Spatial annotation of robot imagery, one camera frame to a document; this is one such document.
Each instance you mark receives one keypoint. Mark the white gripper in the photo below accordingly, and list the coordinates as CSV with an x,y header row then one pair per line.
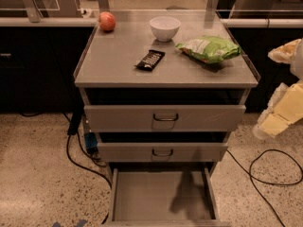
x,y
297,67

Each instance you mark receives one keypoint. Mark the grey top drawer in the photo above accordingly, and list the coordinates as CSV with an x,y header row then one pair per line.
x,y
146,118

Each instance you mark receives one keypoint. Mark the grey metal drawer cabinet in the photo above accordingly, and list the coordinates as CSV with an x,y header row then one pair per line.
x,y
107,75

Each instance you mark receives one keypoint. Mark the grey open bottom drawer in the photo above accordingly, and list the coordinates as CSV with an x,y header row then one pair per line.
x,y
165,197

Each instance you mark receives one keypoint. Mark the grey middle drawer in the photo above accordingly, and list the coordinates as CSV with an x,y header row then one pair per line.
x,y
161,152

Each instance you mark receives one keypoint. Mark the green chip bag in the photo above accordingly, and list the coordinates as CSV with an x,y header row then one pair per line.
x,y
210,49

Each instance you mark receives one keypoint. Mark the white ceramic bowl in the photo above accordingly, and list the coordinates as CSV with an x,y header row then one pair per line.
x,y
164,28

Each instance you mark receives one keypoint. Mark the red apple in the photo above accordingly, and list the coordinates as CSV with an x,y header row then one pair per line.
x,y
107,21

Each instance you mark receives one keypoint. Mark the blue power adapter box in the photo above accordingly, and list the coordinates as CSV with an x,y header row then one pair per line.
x,y
90,140

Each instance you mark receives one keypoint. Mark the dark counter with rail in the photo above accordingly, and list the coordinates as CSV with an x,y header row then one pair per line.
x,y
37,63

